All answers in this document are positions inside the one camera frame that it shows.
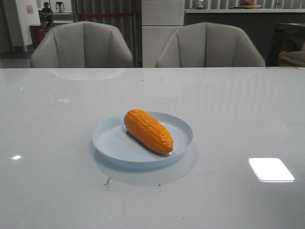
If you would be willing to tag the orange plastic corn cob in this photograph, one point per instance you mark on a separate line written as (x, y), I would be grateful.
(148, 131)

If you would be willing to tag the light blue round plate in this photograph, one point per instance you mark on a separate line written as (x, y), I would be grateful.
(118, 146)

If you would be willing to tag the right beige upholstered chair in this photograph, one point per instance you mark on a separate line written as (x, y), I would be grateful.
(209, 44)

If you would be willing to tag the beige upholstered chair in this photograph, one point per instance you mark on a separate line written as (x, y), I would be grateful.
(209, 44)
(83, 44)

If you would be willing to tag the white cabinet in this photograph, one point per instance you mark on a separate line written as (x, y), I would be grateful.
(159, 19)

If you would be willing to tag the left beige upholstered chair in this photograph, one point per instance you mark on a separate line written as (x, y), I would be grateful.
(83, 44)

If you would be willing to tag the red barrier belt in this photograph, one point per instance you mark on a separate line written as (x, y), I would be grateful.
(108, 15)

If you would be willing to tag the glass jar on counter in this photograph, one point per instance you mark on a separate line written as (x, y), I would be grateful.
(200, 4)

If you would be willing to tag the red trash bin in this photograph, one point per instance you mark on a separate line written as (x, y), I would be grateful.
(37, 34)

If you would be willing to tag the dark grey counter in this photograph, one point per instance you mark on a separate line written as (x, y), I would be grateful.
(259, 24)

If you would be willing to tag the seated person in background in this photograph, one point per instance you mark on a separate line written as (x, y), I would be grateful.
(46, 14)

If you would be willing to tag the fruit bowl on counter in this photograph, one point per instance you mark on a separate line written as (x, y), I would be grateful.
(247, 4)

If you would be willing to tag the beige cushion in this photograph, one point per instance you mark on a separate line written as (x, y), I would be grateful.
(296, 58)

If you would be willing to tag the pink wall poster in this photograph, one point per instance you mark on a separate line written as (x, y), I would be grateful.
(29, 9)

